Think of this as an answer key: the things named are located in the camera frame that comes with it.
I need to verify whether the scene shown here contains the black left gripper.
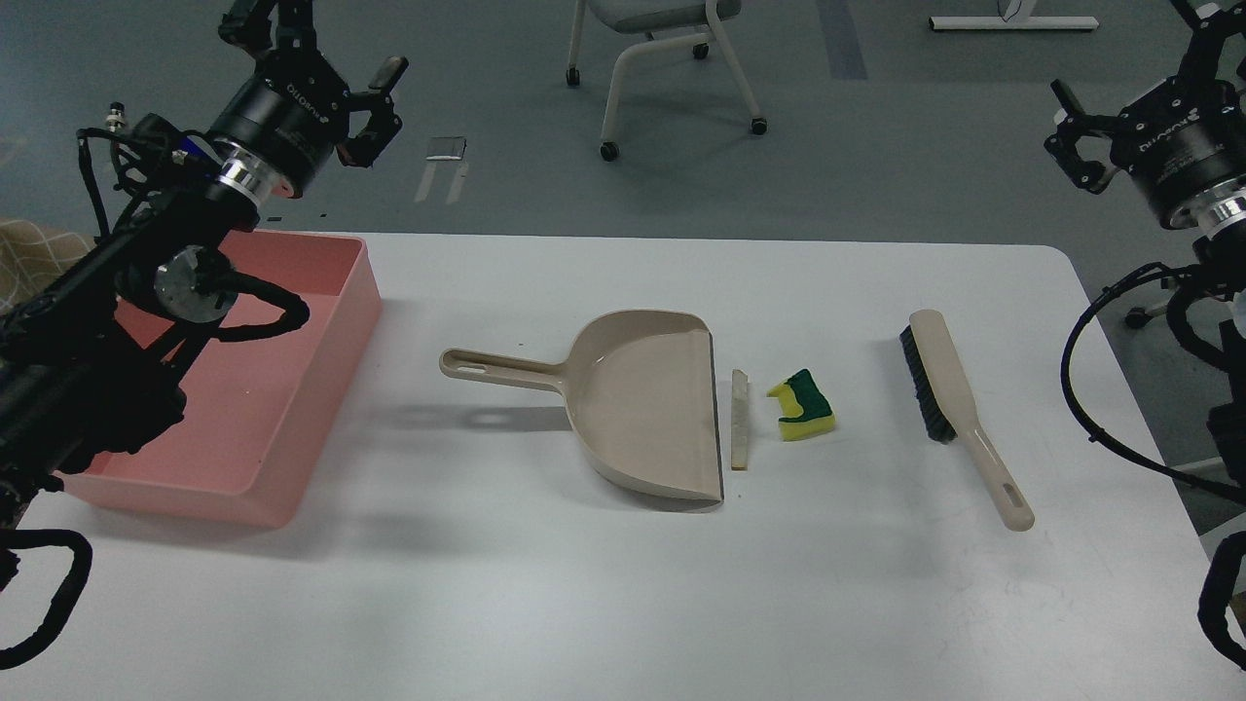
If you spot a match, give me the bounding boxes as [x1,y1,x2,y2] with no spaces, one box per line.
[206,1,409,195]

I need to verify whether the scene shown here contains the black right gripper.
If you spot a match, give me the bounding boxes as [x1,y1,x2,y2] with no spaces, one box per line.
[1044,1,1245,232]

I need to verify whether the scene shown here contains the beige hand brush black bristles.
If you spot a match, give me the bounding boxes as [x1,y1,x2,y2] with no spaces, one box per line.
[900,308,1035,533]

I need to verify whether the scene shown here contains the beige plastic dustpan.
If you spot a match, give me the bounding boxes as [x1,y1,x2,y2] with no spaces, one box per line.
[439,310,724,504]

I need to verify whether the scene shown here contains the yellow green sponge piece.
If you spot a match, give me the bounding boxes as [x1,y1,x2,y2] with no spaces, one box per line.
[766,369,837,442]

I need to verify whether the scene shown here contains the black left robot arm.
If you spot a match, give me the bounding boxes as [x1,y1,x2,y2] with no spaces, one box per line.
[1,1,410,670]

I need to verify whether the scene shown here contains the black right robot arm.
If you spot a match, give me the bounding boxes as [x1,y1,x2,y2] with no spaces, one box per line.
[1043,1,1244,522]

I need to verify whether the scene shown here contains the pink plastic bin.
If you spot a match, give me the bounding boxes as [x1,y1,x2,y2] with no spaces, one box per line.
[65,232,383,528]

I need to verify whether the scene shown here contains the white desk foot bar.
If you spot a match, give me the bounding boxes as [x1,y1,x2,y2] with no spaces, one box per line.
[930,1,1100,32]

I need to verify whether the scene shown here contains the white chair base right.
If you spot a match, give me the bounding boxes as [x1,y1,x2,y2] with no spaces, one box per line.
[1124,293,1177,331]

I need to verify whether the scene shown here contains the beige checkered cloth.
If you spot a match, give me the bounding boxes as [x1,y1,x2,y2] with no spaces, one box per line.
[1,215,93,314]

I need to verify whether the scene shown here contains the white office chair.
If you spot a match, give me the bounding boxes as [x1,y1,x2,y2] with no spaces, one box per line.
[566,0,769,163]

